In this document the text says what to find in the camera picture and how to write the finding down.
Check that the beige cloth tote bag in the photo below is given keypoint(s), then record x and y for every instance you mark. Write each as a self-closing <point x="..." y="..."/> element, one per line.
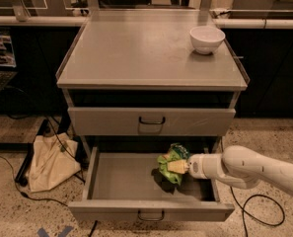
<point x="53" y="162"/>

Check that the grey metal drawer cabinet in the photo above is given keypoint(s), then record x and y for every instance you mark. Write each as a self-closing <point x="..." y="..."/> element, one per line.
<point x="144" y="59"/>

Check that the white ceramic bowl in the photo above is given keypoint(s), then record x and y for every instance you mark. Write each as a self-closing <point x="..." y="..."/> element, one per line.
<point x="206" y="39"/>

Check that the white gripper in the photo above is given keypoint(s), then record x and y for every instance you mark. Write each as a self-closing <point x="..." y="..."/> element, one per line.
<point x="197" y="167"/>

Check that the closed upper grey drawer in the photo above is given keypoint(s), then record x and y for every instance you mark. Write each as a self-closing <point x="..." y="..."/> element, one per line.
<point x="150" y="121"/>

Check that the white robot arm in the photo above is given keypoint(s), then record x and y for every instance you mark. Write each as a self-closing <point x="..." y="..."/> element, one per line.
<point x="237" y="167"/>

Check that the green rice chip bag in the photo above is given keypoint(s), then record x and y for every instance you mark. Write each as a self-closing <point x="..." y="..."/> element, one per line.
<point x="175" y="152"/>

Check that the open lower grey drawer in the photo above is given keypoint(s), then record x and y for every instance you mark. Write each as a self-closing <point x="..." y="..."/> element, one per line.
<point x="129" y="187"/>

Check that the blue tape cross mark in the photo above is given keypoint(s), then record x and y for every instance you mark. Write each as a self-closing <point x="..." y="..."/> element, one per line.
<point x="64" y="232"/>

